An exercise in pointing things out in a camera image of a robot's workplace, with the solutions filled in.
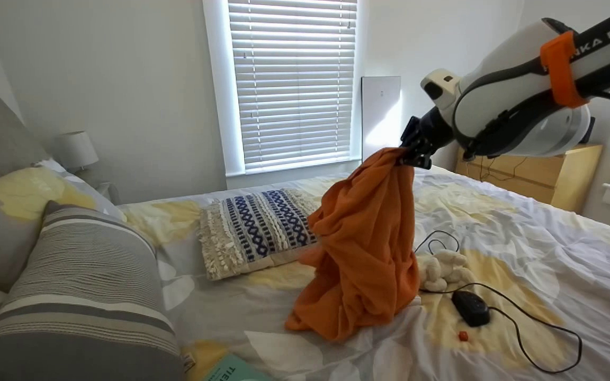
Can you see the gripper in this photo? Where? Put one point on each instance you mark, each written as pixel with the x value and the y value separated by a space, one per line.
pixel 436 129

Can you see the orange throw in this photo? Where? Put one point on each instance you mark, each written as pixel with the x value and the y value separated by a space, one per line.
pixel 366 248

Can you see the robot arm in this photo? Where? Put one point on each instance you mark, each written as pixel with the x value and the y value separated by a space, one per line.
pixel 517 90

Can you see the white flat panel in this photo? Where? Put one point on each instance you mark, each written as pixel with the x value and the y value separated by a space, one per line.
pixel 380 114

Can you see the cream stuffed toy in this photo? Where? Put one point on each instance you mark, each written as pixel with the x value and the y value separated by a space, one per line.
pixel 442 269

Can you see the window with white blinds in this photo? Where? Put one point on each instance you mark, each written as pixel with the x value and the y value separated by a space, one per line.
pixel 292 79

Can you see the wooden dresser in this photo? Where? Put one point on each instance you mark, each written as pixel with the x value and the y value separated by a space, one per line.
pixel 559 177

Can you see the floral duvet cover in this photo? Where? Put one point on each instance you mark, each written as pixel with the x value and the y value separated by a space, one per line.
pixel 522 248

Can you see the black computer mouse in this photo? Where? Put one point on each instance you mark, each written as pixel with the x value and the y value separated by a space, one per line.
pixel 471 308

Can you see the blue and cream woven cushion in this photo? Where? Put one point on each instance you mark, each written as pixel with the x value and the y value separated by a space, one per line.
pixel 254 230

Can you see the small orange block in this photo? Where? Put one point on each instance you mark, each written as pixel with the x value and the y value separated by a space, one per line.
pixel 463 336

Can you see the teal book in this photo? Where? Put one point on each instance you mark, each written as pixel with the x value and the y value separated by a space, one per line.
pixel 233 370

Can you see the white table lamp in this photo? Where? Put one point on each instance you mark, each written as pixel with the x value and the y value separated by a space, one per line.
pixel 75 150

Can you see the grey striped pillow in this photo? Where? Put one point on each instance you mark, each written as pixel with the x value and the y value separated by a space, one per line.
pixel 80 296

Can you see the grey and yellow floral pillow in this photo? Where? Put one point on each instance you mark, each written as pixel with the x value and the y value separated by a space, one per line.
pixel 14 222

